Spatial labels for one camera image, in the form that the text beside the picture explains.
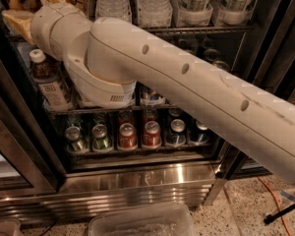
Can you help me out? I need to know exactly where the blue silver can front left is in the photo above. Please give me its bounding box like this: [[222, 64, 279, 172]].
[[140, 86, 165, 105]]

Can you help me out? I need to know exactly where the clear plastic bin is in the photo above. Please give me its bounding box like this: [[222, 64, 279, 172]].
[[88, 203, 196, 236]]

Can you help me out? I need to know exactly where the red can front left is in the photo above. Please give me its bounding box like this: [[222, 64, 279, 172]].
[[118, 123, 138, 150]]

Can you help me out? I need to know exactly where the wire shelf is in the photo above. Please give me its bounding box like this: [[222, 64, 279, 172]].
[[147, 26, 254, 38], [46, 104, 177, 115]]

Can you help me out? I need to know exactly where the clear water bottle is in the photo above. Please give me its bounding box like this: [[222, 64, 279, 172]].
[[95, 0, 132, 23], [136, 0, 172, 28]]

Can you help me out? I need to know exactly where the left fridge sliding door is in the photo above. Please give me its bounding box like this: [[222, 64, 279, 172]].
[[0, 59, 58, 200]]

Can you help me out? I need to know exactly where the stainless fridge base grille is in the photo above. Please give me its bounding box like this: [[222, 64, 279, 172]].
[[0, 163, 225, 224]]

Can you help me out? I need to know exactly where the clear water bottle right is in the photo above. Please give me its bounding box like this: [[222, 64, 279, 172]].
[[136, 0, 172, 28]]

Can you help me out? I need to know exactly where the orange cable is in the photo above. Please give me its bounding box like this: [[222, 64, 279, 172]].
[[257, 176, 293, 236]]

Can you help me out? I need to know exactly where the green white can right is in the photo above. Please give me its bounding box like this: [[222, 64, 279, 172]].
[[211, 0, 254, 27]]

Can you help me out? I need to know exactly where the green white can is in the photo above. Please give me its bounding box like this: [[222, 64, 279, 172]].
[[171, 0, 213, 28], [211, 0, 254, 27]]

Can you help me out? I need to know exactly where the green can front left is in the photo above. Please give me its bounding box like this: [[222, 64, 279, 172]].
[[64, 126, 89, 153]]

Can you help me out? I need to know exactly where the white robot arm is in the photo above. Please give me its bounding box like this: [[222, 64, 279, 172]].
[[2, 2, 295, 186]]

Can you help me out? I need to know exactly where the black tripod leg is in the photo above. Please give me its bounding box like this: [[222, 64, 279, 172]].
[[264, 204, 295, 225]]

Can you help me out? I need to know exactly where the green white can left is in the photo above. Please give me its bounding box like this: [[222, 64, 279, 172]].
[[171, 0, 213, 28]]

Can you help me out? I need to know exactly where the blue can front right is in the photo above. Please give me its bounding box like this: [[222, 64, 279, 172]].
[[189, 121, 209, 145]]

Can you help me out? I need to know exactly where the red can front right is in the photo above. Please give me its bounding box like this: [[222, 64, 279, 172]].
[[143, 121, 161, 148]]

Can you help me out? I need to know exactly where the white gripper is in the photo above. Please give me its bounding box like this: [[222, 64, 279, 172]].
[[2, 0, 91, 61]]

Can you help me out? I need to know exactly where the open glass fridge door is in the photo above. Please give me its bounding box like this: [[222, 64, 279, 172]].
[[223, 0, 295, 185]]

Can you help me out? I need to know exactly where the red can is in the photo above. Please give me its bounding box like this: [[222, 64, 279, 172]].
[[143, 121, 161, 148], [118, 123, 138, 150]]

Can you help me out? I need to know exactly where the middle wire shelf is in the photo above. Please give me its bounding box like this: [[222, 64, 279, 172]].
[[46, 104, 177, 115]]

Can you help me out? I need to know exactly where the tea bottle front left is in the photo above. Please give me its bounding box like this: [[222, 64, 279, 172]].
[[29, 49, 71, 111]]

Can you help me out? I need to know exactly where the clear water bottle left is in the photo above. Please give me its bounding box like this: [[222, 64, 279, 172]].
[[95, 0, 132, 23]]

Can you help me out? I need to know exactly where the silver can front right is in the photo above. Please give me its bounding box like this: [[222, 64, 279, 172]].
[[213, 60, 230, 72]]

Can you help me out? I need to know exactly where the top wire shelf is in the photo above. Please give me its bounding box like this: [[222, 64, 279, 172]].
[[147, 26, 254, 38]]

